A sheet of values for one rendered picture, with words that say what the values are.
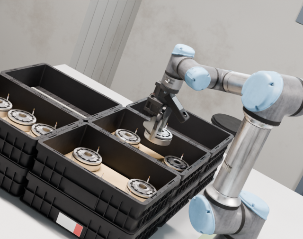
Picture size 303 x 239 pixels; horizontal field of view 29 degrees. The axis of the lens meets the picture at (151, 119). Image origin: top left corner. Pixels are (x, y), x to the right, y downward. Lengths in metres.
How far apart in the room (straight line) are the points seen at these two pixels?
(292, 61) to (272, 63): 0.14
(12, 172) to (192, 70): 0.67
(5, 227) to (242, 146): 0.74
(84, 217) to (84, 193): 0.08
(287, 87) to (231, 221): 0.45
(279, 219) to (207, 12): 2.27
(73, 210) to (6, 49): 2.73
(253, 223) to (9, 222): 0.75
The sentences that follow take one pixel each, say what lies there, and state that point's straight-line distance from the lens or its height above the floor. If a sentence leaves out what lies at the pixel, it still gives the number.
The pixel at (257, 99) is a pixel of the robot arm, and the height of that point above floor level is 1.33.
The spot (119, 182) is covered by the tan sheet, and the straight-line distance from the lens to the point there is 1.99.
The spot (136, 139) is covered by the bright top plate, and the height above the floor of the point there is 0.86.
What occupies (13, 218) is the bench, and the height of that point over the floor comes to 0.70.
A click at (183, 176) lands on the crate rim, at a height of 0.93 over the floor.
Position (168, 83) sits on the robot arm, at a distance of 2.07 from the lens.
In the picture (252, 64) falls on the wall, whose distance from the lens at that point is 4.39.
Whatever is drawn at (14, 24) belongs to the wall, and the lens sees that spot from 4.39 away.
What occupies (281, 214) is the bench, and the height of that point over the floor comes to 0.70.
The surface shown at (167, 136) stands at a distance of 2.19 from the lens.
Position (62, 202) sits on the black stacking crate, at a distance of 1.86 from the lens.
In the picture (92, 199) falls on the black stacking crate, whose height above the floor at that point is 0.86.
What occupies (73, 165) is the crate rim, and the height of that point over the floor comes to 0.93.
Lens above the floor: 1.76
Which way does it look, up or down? 21 degrees down
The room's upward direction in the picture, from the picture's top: 22 degrees clockwise
